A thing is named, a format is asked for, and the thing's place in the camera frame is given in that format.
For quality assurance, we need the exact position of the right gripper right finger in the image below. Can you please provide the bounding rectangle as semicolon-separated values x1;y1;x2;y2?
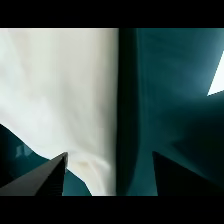
151;150;224;197

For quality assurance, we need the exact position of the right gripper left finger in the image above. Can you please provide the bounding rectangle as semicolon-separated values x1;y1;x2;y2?
0;151;69;197

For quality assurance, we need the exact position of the white garment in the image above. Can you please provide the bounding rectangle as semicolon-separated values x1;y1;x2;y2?
0;27;120;197

